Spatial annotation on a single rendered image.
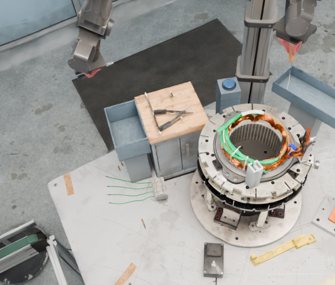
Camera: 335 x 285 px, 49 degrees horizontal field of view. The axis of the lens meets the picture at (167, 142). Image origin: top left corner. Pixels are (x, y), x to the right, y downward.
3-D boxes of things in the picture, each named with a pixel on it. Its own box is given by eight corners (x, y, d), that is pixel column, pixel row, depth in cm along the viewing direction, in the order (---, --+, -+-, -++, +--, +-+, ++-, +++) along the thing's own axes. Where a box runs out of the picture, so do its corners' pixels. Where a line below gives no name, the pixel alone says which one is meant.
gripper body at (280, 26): (303, 45, 100) (306, 24, 94) (272, 32, 105) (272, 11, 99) (317, 31, 102) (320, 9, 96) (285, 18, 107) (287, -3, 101)
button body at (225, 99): (235, 134, 147) (241, 91, 126) (218, 136, 147) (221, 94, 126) (231, 120, 151) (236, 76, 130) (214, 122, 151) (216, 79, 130)
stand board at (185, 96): (149, 145, 116) (149, 140, 114) (135, 101, 127) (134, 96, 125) (209, 126, 118) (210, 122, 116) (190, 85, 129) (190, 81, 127)
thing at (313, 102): (333, 150, 140) (359, 100, 116) (316, 168, 136) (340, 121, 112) (278, 115, 151) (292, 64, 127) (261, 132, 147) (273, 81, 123)
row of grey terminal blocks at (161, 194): (169, 202, 133) (168, 196, 130) (156, 204, 133) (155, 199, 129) (164, 178, 139) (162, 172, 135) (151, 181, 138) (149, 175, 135)
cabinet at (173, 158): (159, 183, 138) (150, 144, 116) (146, 144, 148) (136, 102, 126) (208, 168, 140) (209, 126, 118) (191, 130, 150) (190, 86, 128)
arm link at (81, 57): (115, 17, 93) (82, 3, 91) (102, 53, 88) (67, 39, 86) (106, 44, 103) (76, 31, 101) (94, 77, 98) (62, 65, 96)
